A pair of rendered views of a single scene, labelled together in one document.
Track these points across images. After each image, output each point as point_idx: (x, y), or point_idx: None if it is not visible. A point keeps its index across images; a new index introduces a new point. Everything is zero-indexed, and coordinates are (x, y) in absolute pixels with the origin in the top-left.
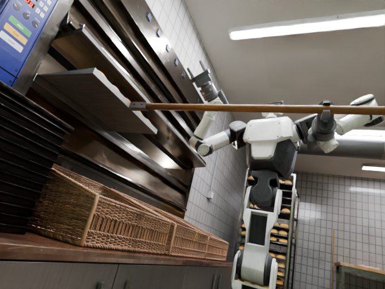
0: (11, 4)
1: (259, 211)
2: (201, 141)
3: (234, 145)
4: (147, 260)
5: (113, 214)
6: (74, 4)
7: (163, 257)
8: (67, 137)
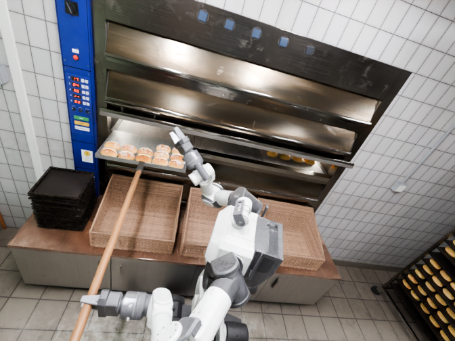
0: (70, 109)
1: (199, 287)
2: (205, 196)
3: None
4: (135, 259)
5: (106, 237)
6: (113, 70)
7: (155, 260)
8: None
